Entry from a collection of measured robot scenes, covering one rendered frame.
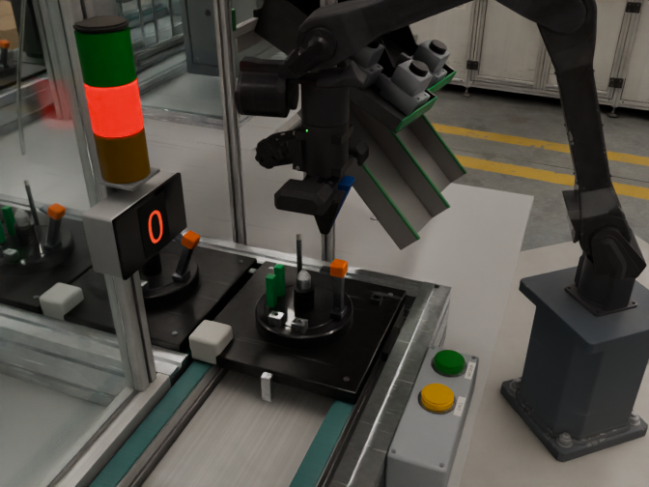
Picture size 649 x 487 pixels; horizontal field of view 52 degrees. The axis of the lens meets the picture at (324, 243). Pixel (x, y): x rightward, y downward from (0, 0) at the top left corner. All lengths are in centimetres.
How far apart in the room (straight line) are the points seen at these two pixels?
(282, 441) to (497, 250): 68
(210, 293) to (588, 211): 55
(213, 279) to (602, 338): 57
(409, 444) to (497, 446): 19
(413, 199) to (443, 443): 50
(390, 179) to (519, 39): 374
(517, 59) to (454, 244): 358
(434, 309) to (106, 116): 56
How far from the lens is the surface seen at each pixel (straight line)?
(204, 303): 101
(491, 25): 487
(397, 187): 116
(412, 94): 104
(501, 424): 100
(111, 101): 68
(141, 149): 70
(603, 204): 82
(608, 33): 477
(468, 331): 114
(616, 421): 100
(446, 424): 84
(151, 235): 74
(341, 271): 89
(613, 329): 87
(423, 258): 132
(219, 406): 92
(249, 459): 85
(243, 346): 92
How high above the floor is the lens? 156
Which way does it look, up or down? 31 degrees down
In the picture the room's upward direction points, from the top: straight up
